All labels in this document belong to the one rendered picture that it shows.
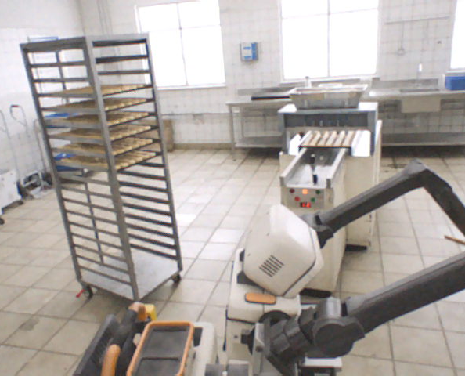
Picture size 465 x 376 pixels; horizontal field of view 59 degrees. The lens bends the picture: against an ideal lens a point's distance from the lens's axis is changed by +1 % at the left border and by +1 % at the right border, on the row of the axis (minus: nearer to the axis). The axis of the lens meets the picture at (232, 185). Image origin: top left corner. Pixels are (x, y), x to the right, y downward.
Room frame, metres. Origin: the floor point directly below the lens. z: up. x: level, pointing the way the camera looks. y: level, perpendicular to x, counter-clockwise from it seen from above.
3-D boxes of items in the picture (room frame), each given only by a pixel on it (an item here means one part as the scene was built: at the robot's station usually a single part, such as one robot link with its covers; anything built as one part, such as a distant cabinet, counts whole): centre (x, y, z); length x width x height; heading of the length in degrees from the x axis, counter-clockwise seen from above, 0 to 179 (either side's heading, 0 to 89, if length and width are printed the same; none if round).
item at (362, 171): (3.64, -0.97, 0.42); 1.28 x 0.72 x 0.84; 157
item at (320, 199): (2.40, -0.45, 0.77); 0.24 x 0.04 x 0.14; 67
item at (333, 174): (3.25, -0.97, 0.87); 2.01 x 0.03 x 0.07; 157
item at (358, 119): (3.20, -0.79, 1.01); 0.72 x 0.33 x 0.34; 67
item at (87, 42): (2.37, 0.71, 0.97); 0.03 x 0.03 x 1.70; 55
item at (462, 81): (5.39, -3.08, 0.95); 0.40 x 0.30 x 0.14; 76
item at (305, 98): (3.20, -0.79, 1.25); 0.56 x 0.29 x 0.14; 67
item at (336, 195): (2.74, -0.59, 0.45); 0.70 x 0.34 x 0.90; 157
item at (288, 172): (3.36, -0.70, 0.87); 2.01 x 0.03 x 0.07; 157
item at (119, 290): (2.73, 0.83, 0.93); 0.64 x 0.51 x 1.78; 55
